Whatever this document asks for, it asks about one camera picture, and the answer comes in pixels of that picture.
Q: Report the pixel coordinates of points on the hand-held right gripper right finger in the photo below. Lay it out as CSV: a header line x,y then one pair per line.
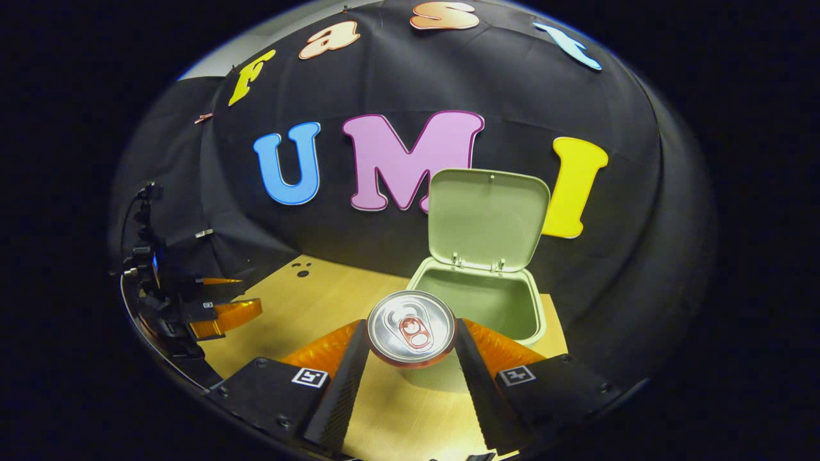
x,y
477,390

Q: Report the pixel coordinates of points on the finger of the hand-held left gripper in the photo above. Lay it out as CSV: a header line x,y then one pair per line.
x,y
221,282
237,314

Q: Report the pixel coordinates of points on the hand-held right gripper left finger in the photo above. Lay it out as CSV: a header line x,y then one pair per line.
x,y
346,390

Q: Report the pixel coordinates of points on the pale green desktop garbage bin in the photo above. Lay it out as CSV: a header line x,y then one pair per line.
x,y
487,218

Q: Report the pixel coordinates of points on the wooden desktop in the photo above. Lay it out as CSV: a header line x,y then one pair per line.
x,y
320,301

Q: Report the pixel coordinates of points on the copper cloth clip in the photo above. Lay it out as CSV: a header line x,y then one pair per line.
x,y
204,118

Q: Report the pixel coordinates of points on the black backdrop cloth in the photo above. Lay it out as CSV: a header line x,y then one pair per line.
x,y
512,83

